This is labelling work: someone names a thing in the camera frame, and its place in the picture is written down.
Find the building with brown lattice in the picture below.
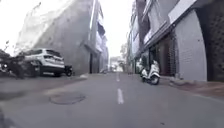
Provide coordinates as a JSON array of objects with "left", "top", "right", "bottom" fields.
[{"left": 168, "top": 0, "right": 224, "bottom": 83}]

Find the dark motorcycle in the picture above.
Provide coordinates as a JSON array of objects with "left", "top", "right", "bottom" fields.
[{"left": 63, "top": 64, "right": 75, "bottom": 78}]

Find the row of buildings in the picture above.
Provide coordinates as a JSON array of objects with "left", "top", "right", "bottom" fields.
[{"left": 125, "top": 0, "right": 178, "bottom": 77}]

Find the round manhole cover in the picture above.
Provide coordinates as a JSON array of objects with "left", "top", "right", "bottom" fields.
[{"left": 49, "top": 92, "right": 87, "bottom": 106}]

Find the white scooter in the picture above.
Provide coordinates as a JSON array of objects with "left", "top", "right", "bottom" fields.
[{"left": 139, "top": 59, "right": 162, "bottom": 86}]

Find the white car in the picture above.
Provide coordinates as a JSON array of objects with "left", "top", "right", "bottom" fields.
[{"left": 20, "top": 48, "right": 66, "bottom": 78}]

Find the grey asphalt road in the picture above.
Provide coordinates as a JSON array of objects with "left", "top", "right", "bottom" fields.
[{"left": 0, "top": 72, "right": 224, "bottom": 128}]

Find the tall grey building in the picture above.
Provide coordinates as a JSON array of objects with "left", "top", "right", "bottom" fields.
[{"left": 13, "top": 0, "right": 110, "bottom": 75}]

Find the white dashed centre line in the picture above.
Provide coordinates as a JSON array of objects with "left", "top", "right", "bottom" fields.
[{"left": 115, "top": 73, "right": 125, "bottom": 105}]

